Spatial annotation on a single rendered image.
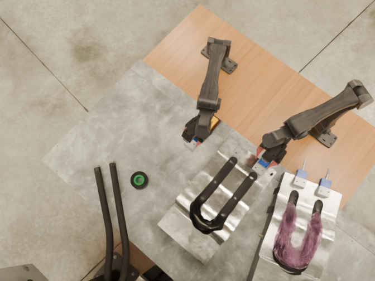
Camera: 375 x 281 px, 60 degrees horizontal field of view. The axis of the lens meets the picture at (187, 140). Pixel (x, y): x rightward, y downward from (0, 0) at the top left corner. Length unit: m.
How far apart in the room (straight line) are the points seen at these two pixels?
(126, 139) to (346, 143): 1.04
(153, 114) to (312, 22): 1.82
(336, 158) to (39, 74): 2.22
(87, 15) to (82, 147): 1.63
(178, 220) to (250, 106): 0.65
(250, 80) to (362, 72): 1.40
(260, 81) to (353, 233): 0.82
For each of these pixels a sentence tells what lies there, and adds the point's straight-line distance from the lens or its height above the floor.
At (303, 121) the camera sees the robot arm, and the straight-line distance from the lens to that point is 1.23.
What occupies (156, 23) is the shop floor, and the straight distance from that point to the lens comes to 2.86.
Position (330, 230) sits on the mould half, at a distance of 1.50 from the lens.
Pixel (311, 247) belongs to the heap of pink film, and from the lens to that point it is 1.46.
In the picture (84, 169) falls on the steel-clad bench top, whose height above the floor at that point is 0.80.
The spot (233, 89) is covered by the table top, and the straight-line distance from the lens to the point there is 1.65.
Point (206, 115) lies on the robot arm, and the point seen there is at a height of 1.16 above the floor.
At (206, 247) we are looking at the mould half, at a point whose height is 0.86.
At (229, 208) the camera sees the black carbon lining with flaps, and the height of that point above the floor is 0.90.
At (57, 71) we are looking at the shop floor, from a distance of 2.81.
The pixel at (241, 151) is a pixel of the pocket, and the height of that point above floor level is 0.86.
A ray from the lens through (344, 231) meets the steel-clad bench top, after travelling 1.62.
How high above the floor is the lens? 2.27
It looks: 73 degrees down
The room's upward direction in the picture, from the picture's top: 3 degrees counter-clockwise
